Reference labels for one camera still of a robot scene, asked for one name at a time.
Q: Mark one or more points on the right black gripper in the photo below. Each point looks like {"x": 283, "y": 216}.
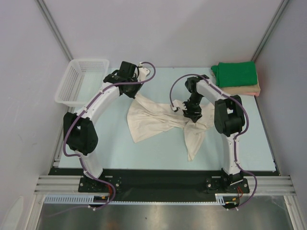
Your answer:
{"x": 193, "y": 113}

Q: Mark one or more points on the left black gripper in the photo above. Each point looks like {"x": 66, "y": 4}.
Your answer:
{"x": 133, "y": 94}

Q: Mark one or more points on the cream white t shirt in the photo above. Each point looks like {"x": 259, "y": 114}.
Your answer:
{"x": 147, "y": 118}

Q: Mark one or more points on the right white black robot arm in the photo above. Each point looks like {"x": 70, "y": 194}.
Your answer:
{"x": 229, "y": 117}

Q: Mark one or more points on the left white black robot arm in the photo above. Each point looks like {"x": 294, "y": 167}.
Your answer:
{"x": 79, "y": 133}

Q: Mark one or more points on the white plastic mesh basket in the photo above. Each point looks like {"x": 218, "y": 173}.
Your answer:
{"x": 81, "y": 81}

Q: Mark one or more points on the green folded t shirt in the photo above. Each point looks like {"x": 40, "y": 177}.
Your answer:
{"x": 235, "y": 74}

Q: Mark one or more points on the tan folded t shirt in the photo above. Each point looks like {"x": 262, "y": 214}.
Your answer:
{"x": 241, "y": 89}

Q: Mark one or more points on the pink folded t shirt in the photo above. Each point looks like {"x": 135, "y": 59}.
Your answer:
{"x": 252, "y": 94}

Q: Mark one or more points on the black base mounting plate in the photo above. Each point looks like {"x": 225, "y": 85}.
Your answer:
{"x": 162, "y": 185}

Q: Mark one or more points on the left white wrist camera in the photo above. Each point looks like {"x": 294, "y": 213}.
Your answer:
{"x": 142, "y": 72}

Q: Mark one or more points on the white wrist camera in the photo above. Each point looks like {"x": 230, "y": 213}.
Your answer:
{"x": 177, "y": 105}
{"x": 142, "y": 72}

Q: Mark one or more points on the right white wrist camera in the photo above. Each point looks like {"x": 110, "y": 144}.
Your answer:
{"x": 177, "y": 105}

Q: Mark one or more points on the white slotted cable duct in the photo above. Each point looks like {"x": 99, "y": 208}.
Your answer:
{"x": 69, "y": 198}

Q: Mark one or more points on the aluminium frame rail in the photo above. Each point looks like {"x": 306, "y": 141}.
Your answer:
{"x": 266, "y": 185}

